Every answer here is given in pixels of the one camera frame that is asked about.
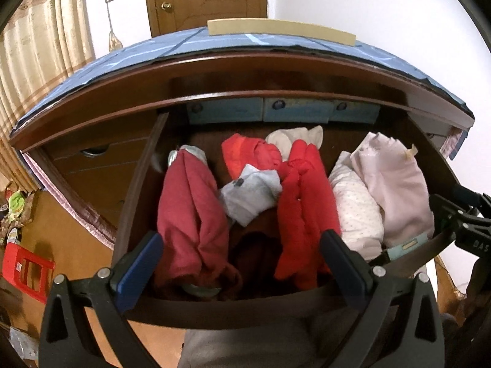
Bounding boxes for wooden desk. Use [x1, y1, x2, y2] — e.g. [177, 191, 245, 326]
[10, 52, 474, 250]

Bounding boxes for orange-red underwear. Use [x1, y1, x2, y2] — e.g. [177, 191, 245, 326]
[221, 133, 284, 181]

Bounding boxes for wooden drawer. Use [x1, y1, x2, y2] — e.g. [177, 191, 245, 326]
[114, 103, 461, 331]

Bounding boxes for grey printed sock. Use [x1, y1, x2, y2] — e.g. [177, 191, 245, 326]
[219, 164, 283, 228]

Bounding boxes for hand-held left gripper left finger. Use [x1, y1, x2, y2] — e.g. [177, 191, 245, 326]
[38, 231, 165, 368]

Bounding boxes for beige patterned curtain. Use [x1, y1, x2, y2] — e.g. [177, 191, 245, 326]
[0, 0, 96, 200]

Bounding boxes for blue checked tablecloth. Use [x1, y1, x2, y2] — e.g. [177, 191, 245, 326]
[10, 27, 474, 246]

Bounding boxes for bright red underwear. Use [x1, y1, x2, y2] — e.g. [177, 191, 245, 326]
[274, 140, 342, 290]

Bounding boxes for red plastic stool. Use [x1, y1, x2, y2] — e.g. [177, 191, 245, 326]
[2, 243, 55, 304]

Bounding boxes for beige underwear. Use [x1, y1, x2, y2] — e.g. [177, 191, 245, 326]
[266, 125, 324, 162]

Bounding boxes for pink underwear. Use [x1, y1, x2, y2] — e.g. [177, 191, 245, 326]
[351, 131, 435, 248]

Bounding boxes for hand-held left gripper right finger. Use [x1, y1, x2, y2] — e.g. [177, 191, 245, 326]
[319, 229, 446, 368]

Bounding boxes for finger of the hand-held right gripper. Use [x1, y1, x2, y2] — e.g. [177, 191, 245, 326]
[450, 184, 491, 214]
[429, 194, 471, 235]

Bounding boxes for white dotted underwear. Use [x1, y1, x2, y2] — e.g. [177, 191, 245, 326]
[328, 151, 385, 261]

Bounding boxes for cardboard tray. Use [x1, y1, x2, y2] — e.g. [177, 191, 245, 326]
[207, 18, 357, 45]

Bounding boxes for dark red underwear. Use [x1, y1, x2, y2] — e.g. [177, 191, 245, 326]
[155, 145, 242, 300]

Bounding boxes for clear plastic bag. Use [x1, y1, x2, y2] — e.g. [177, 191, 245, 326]
[10, 326, 39, 357]

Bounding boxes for curtain tassel tieback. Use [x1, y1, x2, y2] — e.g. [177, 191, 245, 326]
[105, 0, 122, 52]

